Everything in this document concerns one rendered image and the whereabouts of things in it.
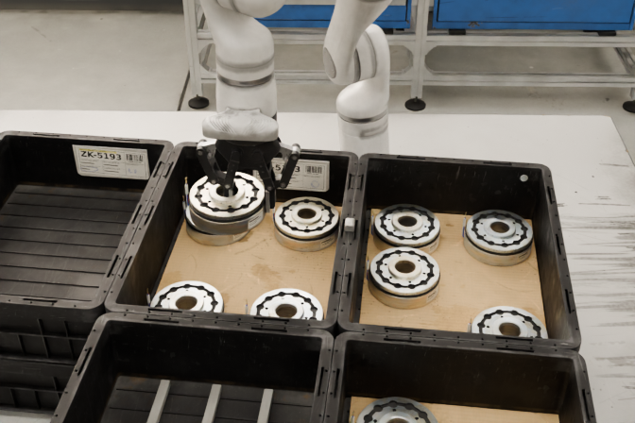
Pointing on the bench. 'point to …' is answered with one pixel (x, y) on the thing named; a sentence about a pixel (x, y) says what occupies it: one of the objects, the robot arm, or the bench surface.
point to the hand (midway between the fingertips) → (249, 198)
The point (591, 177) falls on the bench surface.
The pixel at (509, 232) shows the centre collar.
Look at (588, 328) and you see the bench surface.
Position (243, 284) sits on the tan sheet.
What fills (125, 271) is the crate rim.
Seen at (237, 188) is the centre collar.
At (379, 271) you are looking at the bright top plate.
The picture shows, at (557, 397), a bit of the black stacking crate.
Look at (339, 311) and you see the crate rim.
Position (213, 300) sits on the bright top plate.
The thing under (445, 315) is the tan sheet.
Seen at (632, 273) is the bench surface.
